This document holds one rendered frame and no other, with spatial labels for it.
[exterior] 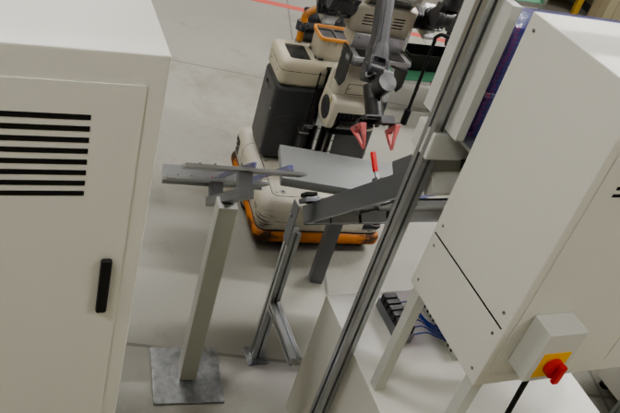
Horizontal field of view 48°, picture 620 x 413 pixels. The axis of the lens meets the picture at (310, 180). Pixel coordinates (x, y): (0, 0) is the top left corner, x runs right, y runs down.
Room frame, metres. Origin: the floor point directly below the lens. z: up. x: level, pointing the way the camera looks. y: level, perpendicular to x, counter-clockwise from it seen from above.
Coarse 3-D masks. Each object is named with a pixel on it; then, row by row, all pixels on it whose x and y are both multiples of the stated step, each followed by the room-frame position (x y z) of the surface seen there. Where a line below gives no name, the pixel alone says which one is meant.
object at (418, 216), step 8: (336, 216) 1.96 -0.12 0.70; (344, 216) 1.97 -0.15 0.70; (352, 216) 1.99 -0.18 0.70; (360, 216) 2.01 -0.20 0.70; (368, 216) 2.02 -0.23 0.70; (376, 216) 2.03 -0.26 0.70; (384, 216) 2.05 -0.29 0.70; (416, 216) 2.11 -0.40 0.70; (424, 216) 2.13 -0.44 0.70; (432, 216) 2.14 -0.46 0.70
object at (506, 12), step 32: (512, 0) 1.43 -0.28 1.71; (448, 64) 1.50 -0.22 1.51; (480, 64) 1.41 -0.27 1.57; (480, 96) 1.40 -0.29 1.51; (448, 128) 1.42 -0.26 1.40; (288, 224) 1.89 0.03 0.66; (384, 320) 1.61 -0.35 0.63; (416, 320) 1.63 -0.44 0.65; (288, 352) 1.66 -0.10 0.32; (448, 352) 1.57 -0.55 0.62
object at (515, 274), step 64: (512, 64) 1.36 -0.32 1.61; (576, 64) 1.22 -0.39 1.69; (512, 128) 1.29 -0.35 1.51; (576, 128) 1.16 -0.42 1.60; (512, 192) 1.22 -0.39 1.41; (576, 192) 1.10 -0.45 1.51; (448, 256) 1.29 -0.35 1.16; (512, 256) 1.15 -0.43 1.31; (576, 256) 1.11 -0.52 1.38; (448, 320) 1.21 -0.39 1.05; (512, 320) 1.09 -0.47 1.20; (576, 320) 1.13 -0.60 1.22; (384, 384) 1.35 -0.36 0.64
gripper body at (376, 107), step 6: (366, 102) 1.92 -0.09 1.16; (372, 102) 1.92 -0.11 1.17; (378, 102) 1.92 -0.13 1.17; (366, 108) 1.91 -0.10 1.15; (372, 108) 1.91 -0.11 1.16; (378, 108) 1.91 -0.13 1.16; (366, 114) 1.87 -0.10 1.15; (372, 114) 1.88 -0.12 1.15; (378, 114) 1.90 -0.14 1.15; (366, 120) 1.90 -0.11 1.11; (372, 120) 1.90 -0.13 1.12
